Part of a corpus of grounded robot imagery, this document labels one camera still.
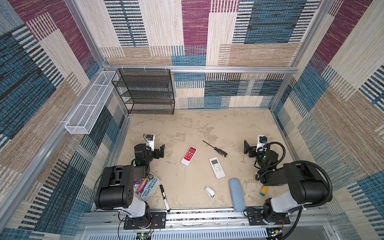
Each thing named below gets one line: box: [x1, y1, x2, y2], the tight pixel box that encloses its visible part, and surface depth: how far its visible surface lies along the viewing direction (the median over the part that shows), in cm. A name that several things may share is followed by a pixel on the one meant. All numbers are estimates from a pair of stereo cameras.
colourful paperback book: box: [133, 174, 160, 202], surface depth 84 cm
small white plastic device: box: [205, 186, 216, 199], surface depth 81 cm
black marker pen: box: [159, 184, 170, 213], surface depth 81 cm
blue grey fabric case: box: [229, 178, 246, 212], surface depth 80 cm
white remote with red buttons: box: [180, 146, 198, 166], surface depth 96 cm
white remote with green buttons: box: [209, 156, 226, 180], surface depth 91 cm
